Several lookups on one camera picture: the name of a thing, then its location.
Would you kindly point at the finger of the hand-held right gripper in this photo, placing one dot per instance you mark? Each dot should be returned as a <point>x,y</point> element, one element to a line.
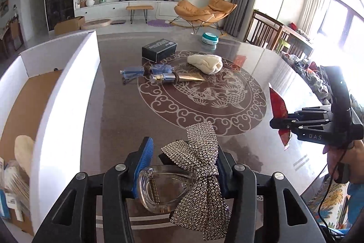
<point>310,112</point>
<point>295,124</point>

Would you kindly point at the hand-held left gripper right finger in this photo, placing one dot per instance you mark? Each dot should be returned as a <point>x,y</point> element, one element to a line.
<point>226,162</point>

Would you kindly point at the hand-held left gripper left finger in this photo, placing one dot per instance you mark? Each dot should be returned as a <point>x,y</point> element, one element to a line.
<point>145,157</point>

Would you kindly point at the red foil packet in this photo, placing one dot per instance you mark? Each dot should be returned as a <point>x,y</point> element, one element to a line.
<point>278,105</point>

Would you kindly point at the rhinestone bow hair clip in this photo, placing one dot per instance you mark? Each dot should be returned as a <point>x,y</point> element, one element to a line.
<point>199,152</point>

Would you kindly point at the white cardboard container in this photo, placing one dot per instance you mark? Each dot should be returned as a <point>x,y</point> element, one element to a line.
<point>65,106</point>

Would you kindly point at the black printed box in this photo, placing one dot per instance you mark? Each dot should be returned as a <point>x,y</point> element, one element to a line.
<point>159,49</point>

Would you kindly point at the bag of cotton swabs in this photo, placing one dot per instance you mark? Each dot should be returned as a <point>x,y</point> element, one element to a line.
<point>15,183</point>

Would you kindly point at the white and blue medicine box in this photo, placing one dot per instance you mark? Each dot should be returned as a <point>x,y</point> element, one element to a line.
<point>3,201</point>

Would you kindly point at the person's right hand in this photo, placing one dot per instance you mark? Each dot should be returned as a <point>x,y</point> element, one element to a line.
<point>331,157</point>

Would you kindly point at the green plastic stool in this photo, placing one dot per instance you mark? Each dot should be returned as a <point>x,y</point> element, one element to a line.
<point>282,46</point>

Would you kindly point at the small glass bottle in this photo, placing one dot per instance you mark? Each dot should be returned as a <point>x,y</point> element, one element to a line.
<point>163,78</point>

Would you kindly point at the floral patterned cloth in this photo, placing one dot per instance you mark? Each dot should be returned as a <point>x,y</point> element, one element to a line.
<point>330,208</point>

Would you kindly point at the wooden slatted chair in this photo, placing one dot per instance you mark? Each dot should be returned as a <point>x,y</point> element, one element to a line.
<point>261,29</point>

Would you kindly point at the person's blue clothing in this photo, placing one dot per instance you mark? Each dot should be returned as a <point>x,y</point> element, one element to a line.
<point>355,203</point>

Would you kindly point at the cream folded towel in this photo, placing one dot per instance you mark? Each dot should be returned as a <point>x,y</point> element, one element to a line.
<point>206,63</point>

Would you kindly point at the white window curtain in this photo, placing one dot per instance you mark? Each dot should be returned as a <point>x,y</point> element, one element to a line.
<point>315,1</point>

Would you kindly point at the teal round tin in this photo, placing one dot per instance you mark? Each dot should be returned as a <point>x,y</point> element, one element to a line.
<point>210,38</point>

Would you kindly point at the cream oval puff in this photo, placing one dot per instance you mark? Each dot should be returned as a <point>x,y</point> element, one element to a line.
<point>24,149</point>

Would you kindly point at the purple floor mat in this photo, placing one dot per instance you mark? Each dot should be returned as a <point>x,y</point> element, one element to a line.
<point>156,23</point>

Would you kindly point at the dark grey floor mat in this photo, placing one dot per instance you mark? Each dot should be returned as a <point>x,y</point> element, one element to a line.
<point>118,22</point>

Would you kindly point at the beige round floor cushion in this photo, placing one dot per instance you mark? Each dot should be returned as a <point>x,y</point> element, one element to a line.
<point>98,23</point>

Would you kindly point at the orange lounge chair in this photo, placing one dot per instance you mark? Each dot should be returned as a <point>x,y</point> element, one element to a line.
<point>199,9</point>

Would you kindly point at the wooden bench with metal legs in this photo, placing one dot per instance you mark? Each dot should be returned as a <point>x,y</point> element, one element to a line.
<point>139,7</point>

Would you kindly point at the open cardboard box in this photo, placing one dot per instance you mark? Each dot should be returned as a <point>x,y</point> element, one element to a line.
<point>69,26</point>

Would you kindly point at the white television cabinet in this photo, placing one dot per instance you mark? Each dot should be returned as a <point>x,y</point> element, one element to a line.
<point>113,8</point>

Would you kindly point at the white round vase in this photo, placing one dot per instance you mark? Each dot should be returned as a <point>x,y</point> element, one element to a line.
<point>90,2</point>

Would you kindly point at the framed wall painting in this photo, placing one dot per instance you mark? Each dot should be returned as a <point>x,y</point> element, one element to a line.
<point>3,5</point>

